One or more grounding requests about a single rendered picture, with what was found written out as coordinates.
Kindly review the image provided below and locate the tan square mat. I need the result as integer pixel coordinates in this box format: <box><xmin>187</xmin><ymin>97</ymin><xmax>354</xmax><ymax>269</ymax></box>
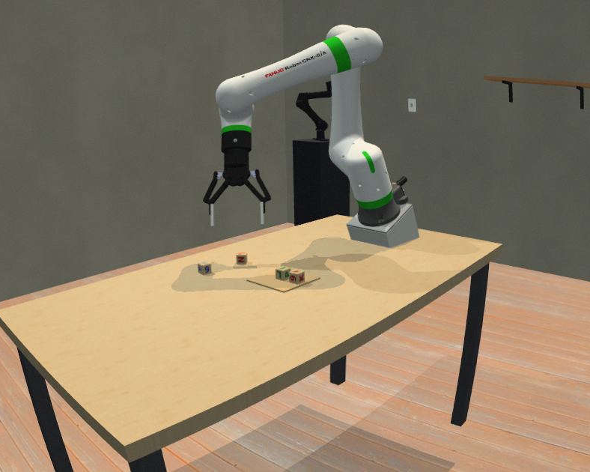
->
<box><xmin>246</xmin><ymin>270</ymin><xmax>320</xmax><ymax>293</ymax></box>

